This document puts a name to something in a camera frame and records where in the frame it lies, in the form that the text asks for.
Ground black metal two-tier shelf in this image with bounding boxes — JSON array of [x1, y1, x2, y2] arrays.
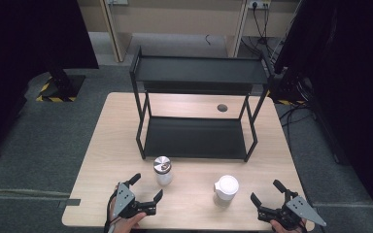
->
[[129, 45, 275, 163]]

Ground black striped stand base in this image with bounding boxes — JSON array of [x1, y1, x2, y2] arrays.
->
[[35, 67, 86, 103]]

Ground white cup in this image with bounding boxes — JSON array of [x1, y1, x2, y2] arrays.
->
[[213, 175, 240, 208]]

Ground black curtain with stand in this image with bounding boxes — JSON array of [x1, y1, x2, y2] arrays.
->
[[273, 0, 373, 227]]

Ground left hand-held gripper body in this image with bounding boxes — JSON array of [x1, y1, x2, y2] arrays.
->
[[111, 182, 158, 219]]

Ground white wall power socket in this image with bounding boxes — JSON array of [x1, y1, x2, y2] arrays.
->
[[247, 0, 272, 10]]

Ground grey floor cable cover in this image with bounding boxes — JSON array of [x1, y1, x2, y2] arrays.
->
[[0, 188, 72, 200]]

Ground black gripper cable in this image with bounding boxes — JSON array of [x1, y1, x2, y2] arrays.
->
[[103, 190, 119, 233]]

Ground black plugged power cables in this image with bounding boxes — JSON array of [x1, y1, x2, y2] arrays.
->
[[241, 3, 285, 59]]

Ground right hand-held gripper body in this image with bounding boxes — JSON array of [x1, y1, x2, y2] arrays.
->
[[257, 190, 327, 229]]

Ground person's right hand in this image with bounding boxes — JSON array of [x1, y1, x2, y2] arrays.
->
[[270, 218, 307, 233]]

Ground glass jar with metal lid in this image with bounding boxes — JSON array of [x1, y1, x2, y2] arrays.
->
[[153, 155, 173, 186]]

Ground large black curtain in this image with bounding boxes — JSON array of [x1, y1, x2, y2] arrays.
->
[[0, 0, 100, 166]]

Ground grey floor tape piece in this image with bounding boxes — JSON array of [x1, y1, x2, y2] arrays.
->
[[57, 198, 82, 209]]

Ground black floor cables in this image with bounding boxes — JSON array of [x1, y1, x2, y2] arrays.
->
[[280, 102, 317, 151]]

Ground person's left hand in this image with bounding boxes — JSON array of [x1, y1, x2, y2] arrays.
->
[[109, 185, 148, 233]]

